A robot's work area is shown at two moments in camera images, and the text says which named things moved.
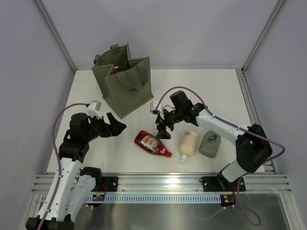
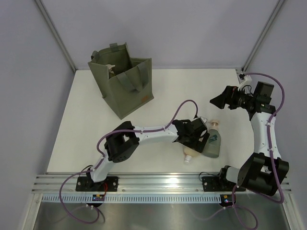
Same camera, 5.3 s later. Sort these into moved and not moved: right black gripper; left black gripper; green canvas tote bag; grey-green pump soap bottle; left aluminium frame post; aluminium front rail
Moved: left black gripper; right black gripper
Not moved: left aluminium frame post; green canvas tote bag; grey-green pump soap bottle; aluminium front rail
